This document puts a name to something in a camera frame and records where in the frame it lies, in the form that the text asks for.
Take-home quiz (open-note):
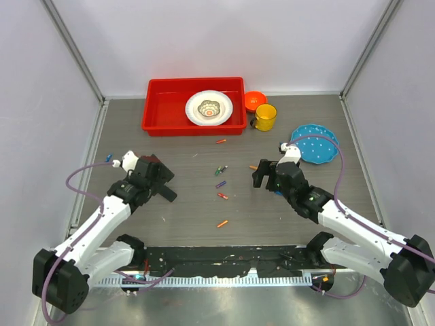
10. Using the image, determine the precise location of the purple battery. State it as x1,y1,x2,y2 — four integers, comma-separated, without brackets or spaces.
215,181,226,189

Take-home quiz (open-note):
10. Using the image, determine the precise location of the red battery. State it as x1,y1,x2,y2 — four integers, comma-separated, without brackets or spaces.
217,193,228,200

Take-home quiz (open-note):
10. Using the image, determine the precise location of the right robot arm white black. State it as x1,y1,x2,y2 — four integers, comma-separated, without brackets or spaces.
252,159,434,308

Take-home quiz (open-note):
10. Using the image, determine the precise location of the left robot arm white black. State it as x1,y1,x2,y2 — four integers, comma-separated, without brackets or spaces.
32,151,177,319

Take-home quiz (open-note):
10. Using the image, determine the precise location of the green battery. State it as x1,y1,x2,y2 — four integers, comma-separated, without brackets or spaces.
214,166,222,176

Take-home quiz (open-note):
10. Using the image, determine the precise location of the yellow mug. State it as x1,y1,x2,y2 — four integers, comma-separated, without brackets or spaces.
250,103,277,132

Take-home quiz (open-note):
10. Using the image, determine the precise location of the blue dotted plate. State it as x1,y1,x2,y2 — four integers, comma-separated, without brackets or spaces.
290,124,339,165

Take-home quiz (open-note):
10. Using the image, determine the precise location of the red plastic bin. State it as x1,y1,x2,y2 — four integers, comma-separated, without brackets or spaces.
141,77,247,137

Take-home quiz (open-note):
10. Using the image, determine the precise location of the orange battery front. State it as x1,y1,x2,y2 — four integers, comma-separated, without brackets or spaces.
217,220,228,228

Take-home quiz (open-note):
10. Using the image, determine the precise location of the orange bowl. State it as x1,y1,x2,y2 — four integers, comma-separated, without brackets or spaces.
245,91,268,113

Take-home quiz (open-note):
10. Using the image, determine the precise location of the white plate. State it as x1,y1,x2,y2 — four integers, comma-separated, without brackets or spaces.
185,90,233,126

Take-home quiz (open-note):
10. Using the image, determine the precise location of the small patterned bowl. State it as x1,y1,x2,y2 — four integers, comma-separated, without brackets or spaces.
197,99,221,117

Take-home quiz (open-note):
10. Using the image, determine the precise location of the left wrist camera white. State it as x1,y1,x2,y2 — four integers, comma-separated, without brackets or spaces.
111,150,139,173

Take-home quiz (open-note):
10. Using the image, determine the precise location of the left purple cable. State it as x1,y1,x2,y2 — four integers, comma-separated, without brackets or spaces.
42,161,118,323

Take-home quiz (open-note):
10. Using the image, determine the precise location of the purple cable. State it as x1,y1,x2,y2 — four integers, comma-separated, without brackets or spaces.
285,134,435,264
42,161,118,323

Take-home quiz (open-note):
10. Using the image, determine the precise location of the white cable duct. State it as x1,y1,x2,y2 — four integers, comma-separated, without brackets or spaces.
94,271,312,289

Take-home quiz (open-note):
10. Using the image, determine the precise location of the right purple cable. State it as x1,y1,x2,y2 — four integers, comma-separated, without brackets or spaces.
285,134,435,264

